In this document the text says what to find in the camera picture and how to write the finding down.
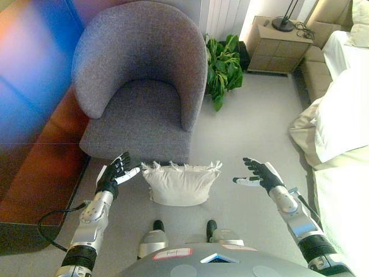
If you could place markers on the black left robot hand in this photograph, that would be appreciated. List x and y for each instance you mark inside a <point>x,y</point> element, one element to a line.
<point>111,176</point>

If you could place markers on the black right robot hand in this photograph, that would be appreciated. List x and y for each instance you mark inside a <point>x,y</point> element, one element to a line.
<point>266,176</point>

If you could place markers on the white fringed pillow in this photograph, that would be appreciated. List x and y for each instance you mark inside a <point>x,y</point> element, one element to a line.
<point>178,184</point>

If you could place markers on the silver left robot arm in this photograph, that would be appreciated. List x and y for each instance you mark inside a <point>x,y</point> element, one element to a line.
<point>92,210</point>

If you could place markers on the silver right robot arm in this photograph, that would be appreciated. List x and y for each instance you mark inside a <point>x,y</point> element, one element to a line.
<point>288,202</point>

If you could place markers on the cream bed pillow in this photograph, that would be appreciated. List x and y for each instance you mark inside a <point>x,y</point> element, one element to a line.
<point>360,29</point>

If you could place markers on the silver right robot leg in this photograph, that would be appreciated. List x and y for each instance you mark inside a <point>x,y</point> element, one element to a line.
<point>227,235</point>

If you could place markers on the silver robot leg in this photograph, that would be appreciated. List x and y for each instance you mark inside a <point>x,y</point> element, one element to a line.
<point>227,235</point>
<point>154,239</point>

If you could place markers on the silver left robot leg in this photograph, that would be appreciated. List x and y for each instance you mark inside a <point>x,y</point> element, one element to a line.
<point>154,239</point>

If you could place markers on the bed with white bedding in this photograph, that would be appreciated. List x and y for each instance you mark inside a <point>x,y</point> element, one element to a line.
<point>340,121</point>

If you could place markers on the grey robot torso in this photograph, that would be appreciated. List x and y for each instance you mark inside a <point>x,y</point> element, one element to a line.
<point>201,268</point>

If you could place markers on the green leafy potted plant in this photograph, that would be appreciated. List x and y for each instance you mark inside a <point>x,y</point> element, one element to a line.
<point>225,69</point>

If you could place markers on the grey fabric armchair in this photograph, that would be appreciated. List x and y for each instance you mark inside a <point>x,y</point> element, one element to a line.
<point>138,57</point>

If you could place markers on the beige bedside cabinet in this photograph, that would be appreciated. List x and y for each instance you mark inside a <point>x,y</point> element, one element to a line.
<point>274,49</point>

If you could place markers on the black lamp base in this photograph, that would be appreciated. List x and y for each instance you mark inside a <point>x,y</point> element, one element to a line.
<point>284,24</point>

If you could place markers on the white pleated curtain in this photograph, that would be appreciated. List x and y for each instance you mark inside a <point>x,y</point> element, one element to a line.
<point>222,17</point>

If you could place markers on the beige upholstered bed frame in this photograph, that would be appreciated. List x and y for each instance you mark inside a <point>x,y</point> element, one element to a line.
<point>317,72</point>

